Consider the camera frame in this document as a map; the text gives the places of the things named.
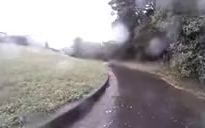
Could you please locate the building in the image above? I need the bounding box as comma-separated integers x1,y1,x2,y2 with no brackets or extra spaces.
0,31,30,47

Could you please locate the leaf-strewn grass verge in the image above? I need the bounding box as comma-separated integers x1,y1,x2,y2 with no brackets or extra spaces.
108,59,205,103

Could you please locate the wet dark asphalt road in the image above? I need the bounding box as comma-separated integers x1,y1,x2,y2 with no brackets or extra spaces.
49,63,205,128

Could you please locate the grass lawn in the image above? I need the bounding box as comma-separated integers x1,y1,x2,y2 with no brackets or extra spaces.
0,42,110,128

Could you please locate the grey stone kerb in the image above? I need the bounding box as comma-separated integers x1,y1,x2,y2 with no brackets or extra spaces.
21,73,111,128

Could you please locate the distant row of trees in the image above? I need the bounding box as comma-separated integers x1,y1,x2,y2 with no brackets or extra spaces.
43,36,119,62

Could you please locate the wood of green trees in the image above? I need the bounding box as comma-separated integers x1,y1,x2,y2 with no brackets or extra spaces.
104,0,205,83

